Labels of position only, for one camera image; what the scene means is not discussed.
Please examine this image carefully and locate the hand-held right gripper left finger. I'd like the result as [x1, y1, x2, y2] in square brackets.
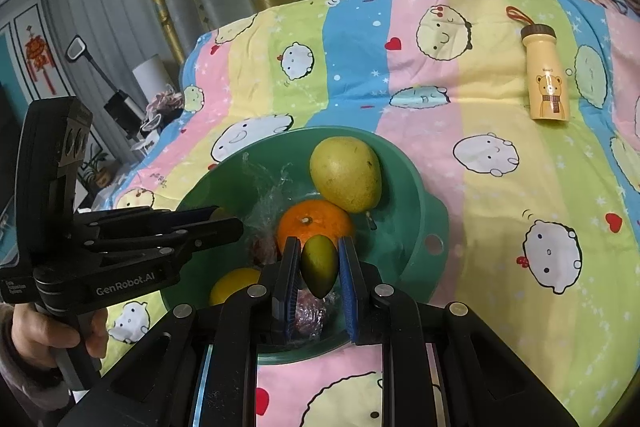
[57, 236, 303, 427]

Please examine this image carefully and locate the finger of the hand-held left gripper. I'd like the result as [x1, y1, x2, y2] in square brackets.
[84, 216, 245, 259]
[75, 205, 219, 234]

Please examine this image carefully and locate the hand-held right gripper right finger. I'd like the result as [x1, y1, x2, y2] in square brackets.
[337, 236, 581, 427]

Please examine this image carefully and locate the plastic-wrapped red fruit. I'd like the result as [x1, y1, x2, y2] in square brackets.
[242, 152, 296, 268]
[294, 287, 346, 338]

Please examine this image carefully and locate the small green mango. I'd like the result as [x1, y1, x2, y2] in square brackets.
[300, 234, 338, 299]

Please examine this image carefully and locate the orange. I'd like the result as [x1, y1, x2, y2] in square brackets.
[276, 200, 357, 258]

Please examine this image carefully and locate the green plastic basin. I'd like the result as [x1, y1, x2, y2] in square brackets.
[161, 127, 449, 365]

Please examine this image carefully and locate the large yellow-green pear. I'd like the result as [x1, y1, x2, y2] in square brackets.
[309, 136, 383, 214]

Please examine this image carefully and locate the person's left hand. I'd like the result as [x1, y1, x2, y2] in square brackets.
[12, 306, 109, 364]

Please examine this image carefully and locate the yellow lemon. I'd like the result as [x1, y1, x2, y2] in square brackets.
[209, 268, 263, 307]

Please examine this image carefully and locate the white desk fan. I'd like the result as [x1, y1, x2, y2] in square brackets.
[135, 117, 162, 152]

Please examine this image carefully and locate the black floor stand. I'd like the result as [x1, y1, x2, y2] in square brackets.
[65, 36, 146, 128]

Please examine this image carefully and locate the pink knit cloth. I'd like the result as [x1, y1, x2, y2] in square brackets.
[147, 91, 183, 112]

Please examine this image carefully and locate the white lampshade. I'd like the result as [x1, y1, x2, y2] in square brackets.
[132, 58, 168, 95]

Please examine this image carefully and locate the striped cartoon printed blanket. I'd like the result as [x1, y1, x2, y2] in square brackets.
[102, 0, 640, 427]

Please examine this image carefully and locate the yellow bear print bottle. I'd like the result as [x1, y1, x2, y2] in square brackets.
[505, 5, 571, 122]

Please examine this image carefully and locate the red knot wall ornament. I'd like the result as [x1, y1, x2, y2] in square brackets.
[25, 24, 56, 92]

